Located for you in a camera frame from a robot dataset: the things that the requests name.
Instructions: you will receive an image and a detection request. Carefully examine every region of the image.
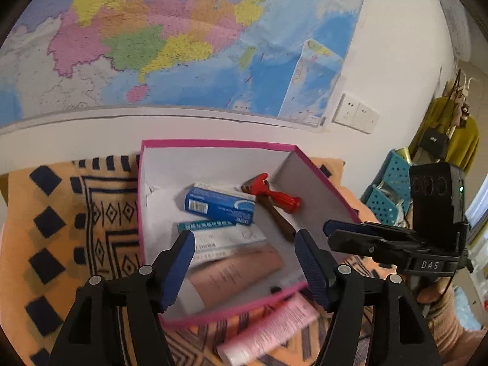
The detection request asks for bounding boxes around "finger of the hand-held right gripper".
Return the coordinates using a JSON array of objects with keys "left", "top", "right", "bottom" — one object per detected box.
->
[
  {"left": 328, "top": 229, "right": 415, "bottom": 267},
  {"left": 323, "top": 219, "right": 416, "bottom": 245}
]

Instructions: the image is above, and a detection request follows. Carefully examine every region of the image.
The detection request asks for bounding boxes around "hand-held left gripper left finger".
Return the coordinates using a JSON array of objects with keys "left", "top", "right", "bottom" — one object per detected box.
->
[{"left": 48, "top": 230, "right": 196, "bottom": 366}]

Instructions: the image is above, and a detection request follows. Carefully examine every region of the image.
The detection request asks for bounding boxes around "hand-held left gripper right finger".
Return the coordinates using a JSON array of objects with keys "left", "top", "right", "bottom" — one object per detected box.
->
[{"left": 293, "top": 229, "right": 443, "bottom": 366}]

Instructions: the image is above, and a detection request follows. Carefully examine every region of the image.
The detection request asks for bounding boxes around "white and teal medicine box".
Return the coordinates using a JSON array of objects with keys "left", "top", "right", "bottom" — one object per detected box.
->
[{"left": 177, "top": 220, "right": 268, "bottom": 264}]

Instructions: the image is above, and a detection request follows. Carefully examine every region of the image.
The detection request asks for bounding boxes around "pink and white tube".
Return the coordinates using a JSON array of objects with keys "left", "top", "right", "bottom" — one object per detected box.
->
[{"left": 217, "top": 293, "right": 321, "bottom": 366}]

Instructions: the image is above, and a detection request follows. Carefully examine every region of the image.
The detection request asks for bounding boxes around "pink cardboard box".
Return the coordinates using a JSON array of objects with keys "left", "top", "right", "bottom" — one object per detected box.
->
[{"left": 137, "top": 140, "right": 363, "bottom": 328}]

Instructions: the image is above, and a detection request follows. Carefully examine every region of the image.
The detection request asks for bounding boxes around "person's right forearm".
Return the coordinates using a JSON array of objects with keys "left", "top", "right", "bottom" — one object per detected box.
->
[{"left": 421, "top": 290, "right": 488, "bottom": 357}]

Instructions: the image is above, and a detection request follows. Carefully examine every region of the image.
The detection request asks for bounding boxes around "person's right hand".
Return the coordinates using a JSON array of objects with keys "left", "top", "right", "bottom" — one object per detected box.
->
[{"left": 416, "top": 284, "right": 452, "bottom": 306}]

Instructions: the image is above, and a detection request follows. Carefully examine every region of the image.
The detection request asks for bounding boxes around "brown pink cosmetic tube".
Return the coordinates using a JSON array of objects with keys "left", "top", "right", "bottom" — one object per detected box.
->
[{"left": 179, "top": 246, "right": 286, "bottom": 315}]

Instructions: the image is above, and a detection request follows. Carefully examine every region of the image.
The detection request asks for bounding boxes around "black hanging bag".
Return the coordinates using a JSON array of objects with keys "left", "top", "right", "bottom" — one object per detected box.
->
[{"left": 417, "top": 129, "right": 448, "bottom": 161}]

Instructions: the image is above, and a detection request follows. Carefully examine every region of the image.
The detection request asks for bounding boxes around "yellow hanging garment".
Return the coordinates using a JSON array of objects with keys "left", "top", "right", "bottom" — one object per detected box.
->
[{"left": 419, "top": 97, "right": 481, "bottom": 176}]

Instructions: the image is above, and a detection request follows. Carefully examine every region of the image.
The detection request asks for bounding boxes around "red plastic tool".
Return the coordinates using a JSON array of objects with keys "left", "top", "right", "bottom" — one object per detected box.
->
[{"left": 248, "top": 173, "right": 303, "bottom": 215}]

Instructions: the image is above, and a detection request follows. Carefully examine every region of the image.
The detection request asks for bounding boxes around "blue medicine box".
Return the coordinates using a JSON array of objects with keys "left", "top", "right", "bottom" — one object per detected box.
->
[{"left": 185, "top": 182, "right": 256, "bottom": 226}]

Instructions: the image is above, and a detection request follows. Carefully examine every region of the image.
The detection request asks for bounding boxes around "light blue cloth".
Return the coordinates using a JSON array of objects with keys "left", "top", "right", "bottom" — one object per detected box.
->
[{"left": 453, "top": 288, "right": 488, "bottom": 330}]

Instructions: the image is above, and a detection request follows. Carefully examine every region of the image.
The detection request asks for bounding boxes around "wooden coat rack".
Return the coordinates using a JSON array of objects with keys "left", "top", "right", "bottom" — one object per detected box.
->
[{"left": 444, "top": 69, "right": 477, "bottom": 123}]

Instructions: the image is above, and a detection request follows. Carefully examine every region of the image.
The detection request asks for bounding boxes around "orange patterned blanket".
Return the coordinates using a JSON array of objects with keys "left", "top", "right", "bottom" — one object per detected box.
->
[{"left": 0, "top": 154, "right": 420, "bottom": 366}]

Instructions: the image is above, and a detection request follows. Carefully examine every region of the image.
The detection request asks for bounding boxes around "brown wooden handle tool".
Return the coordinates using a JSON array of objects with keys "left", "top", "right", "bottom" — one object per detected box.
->
[{"left": 241, "top": 184, "right": 297, "bottom": 242}]

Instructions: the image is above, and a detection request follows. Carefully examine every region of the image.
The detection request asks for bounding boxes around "white wall socket panel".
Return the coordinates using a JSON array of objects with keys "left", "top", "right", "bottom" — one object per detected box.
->
[{"left": 332, "top": 92, "right": 381, "bottom": 135}]

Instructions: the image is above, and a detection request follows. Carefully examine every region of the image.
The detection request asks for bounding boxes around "colourful wall map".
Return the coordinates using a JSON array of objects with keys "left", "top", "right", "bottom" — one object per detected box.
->
[{"left": 0, "top": 0, "right": 372, "bottom": 135}]

